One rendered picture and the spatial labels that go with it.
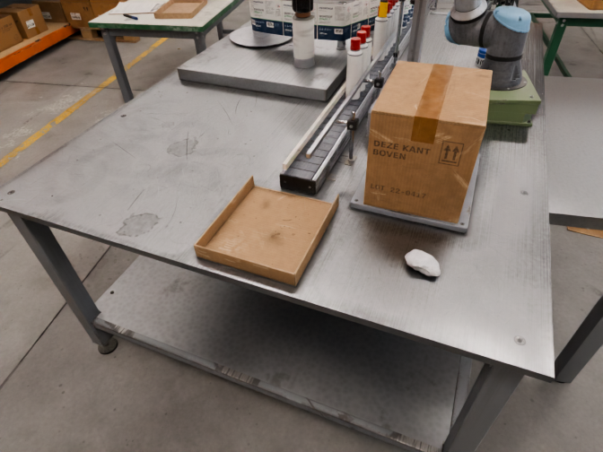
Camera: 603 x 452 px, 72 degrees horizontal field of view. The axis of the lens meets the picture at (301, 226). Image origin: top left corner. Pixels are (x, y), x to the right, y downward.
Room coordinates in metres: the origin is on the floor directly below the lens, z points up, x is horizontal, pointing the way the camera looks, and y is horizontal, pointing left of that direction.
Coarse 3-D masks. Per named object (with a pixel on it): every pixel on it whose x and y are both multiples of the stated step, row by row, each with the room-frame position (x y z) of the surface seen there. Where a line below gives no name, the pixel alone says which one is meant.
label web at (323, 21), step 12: (360, 0) 1.94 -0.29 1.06; (372, 0) 1.99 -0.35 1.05; (312, 12) 1.93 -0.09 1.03; (324, 12) 1.91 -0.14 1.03; (336, 12) 1.89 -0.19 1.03; (348, 12) 1.90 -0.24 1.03; (360, 12) 1.95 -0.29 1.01; (372, 12) 2.00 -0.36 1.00; (324, 24) 1.91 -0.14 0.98; (336, 24) 1.89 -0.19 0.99; (348, 24) 1.90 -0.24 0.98; (360, 24) 1.95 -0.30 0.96; (372, 24) 2.00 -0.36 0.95; (324, 36) 1.91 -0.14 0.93; (336, 36) 1.89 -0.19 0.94; (348, 36) 1.90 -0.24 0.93
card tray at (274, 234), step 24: (240, 192) 0.91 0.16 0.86; (264, 192) 0.94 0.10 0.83; (240, 216) 0.84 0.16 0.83; (264, 216) 0.84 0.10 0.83; (288, 216) 0.83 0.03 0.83; (312, 216) 0.83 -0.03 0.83; (216, 240) 0.75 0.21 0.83; (240, 240) 0.75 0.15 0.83; (264, 240) 0.74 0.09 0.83; (288, 240) 0.74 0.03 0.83; (312, 240) 0.70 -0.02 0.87; (240, 264) 0.65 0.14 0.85; (264, 264) 0.67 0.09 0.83; (288, 264) 0.66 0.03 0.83
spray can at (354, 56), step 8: (352, 40) 1.40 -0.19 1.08; (360, 40) 1.40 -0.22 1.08; (352, 48) 1.40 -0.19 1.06; (360, 48) 1.40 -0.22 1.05; (352, 56) 1.39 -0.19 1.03; (360, 56) 1.39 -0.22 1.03; (352, 64) 1.39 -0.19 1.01; (360, 64) 1.39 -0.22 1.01; (352, 72) 1.39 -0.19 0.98; (360, 72) 1.39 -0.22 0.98; (352, 80) 1.39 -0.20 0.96; (352, 88) 1.39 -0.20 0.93; (360, 88) 1.40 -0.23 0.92
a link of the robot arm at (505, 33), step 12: (492, 12) 1.49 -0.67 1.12; (504, 12) 1.44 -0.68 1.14; (516, 12) 1.44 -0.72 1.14; (528, 12) 1.44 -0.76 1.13; (492, 24) 1.44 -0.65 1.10; (504, 24) 1.40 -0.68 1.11; (516, 24) 1.39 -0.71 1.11; (528, 24) 1.40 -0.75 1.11; (480, 36) 1.45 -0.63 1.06; (492, 36) 1.42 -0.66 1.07; (504, 36) 1.40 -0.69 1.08; (516, 36) 1.39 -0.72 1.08; (492, 48) 1.42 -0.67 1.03; (504, 48) 1.39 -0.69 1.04; (516, 48) 1.39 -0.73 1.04
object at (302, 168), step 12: (408, 24) 2.19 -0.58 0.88; (384, 60) 1.74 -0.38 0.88; (372, 72) 1.63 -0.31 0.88; (372, 84) 1.51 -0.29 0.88; (360, 96) 1.42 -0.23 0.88; (336, 108) 1.34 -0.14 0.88; (348, 108) 1.33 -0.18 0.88; (324, 120) 1.25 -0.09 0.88; (336, 132) 1.17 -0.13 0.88; (324, 144) 1.10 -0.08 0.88; (300, 156) 1.04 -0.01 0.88; (312, 156) 1.04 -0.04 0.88; (324, 156) 1.04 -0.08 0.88; (288, 168) 0.99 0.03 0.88; (300, 168) 0.99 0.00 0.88; (312, 168) 0.98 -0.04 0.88
